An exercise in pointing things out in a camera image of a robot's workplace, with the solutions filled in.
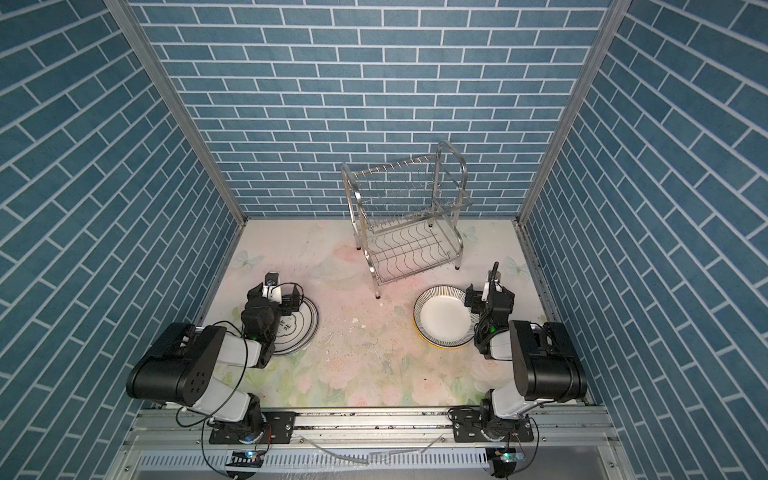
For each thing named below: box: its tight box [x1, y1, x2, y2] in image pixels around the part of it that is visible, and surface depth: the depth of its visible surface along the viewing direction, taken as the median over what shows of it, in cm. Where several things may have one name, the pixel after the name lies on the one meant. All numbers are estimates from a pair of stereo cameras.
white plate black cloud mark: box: [273, 296, 319, 355], surface depth 88 cm
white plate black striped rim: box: [413, 285, 480, 347], surface depth 93 cm
